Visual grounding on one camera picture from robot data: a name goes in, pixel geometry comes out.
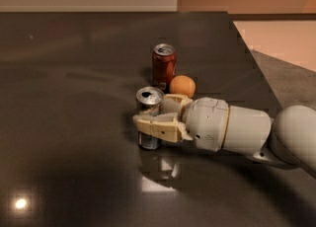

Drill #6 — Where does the red soda can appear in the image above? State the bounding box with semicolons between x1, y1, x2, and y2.
152;43;177;92

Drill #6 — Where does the orange ball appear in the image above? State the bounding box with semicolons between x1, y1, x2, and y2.
169;75;196;98

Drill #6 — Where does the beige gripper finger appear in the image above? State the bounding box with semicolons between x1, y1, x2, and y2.
161;94;193;115
133;113;193;143

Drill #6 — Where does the silver blue redbull can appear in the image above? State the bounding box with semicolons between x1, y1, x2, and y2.
136;86;164;150

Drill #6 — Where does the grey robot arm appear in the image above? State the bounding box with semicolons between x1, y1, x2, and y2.
133;94;316;178

